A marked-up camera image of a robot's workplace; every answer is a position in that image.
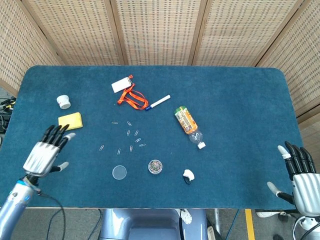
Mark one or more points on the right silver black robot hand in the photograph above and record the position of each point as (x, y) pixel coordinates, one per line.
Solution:
(306, 187)

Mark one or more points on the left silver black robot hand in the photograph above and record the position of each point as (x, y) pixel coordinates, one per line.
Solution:
(41, 156)

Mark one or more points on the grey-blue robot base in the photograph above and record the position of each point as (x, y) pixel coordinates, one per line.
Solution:
(140, 225)

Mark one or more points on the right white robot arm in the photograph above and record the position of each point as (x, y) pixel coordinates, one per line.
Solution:
(311, 223)

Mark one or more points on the round clear paperclip container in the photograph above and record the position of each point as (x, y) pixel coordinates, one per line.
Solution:
(155, 167)

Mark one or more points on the yellow sponge block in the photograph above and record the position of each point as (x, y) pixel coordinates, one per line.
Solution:
(70, 121)

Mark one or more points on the white shoe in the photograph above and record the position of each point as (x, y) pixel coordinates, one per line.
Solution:
(268, 214)

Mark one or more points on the small white plastic jar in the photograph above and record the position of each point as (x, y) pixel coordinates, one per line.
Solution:
(63, 101)

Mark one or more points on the clear round plastic lid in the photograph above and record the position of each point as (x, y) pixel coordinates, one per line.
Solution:
(119, 172)

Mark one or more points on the blue felt table cover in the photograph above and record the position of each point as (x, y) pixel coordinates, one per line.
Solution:
(237, 112)

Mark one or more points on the white badge card holder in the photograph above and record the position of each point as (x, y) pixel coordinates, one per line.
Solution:
(120, 85)

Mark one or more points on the small white black clip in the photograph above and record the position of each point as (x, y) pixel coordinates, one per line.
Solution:
(188, 174)

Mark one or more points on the white marker blue cap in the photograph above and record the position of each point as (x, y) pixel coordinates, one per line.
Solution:
(160, 101)

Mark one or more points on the plastic bottle orange label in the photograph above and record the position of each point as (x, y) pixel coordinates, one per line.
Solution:
(186, 120)

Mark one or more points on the woven wooden folding screen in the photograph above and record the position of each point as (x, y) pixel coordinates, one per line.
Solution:
(160, 30)

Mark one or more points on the white perforated bracket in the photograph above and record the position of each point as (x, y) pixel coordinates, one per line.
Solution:
(186, 217)

